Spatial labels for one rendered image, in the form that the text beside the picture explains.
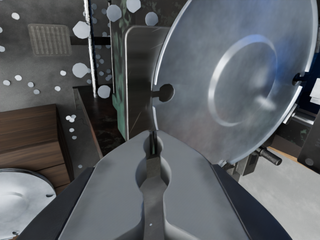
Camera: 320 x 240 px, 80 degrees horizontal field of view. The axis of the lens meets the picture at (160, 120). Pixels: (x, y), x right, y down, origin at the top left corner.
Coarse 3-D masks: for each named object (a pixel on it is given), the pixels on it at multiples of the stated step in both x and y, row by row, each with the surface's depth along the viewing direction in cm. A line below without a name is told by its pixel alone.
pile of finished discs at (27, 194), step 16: (0, 176) 58; (16, 176) 60; (32, 176) 62; (0, 192) 60; (16, 192) 62; (32, 192) 64; (48, 192) 67; (0, 208) 61; (16, 208) 64; (32, 208) 67; (0, 224) 64; (16, 224) 67
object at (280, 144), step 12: (108, 84) 97; (84, 96) 80; (84, 108) 71; (96, 108) 70; (108, 108) 71; (96, 120) 61; (108, 120) 62; (96, 132) 55; (108, 132) 55; (96, 144) 54; (108, 144) 50; (120, 144) 50; (276, 144) 61; (288, 144) 58; (156, 156) 46; (156, 168) 47
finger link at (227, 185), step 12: (216, 168) 9; (228, 180) 8; (228, 192) 8; (240, 192) 8; (240, 204) 7; (252, 204) 7; (240, 216) 7; (252, 216) 7; (264, 216) 7; (252, 228) 7; (264, 228) 7; (276, 228) 7
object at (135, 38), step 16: (128, 32) 18; (144, 32) 18; (160, 32) 19; (128, 48) 18; (144, 48) 19; (160, 48) 20; (128, 64) 19; (144, 64) 20; (128, 80) 20; (144, 80) 20; (128, 96) 20; (144, 96) 21; (160, 96) 22; (128, 112) 21; (144, 112) 22; (128, 128) 22; (144, 128) 23
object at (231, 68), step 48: (192, 0) 18; (240, 0) 21; (288, 0) 25; (192, 48) 21; (240, 48) 24; (288, 48) 29; (192, 96) 24; (240, 96) 27; (288, 96) 34; (192, 144) 28; (240, 144) 34
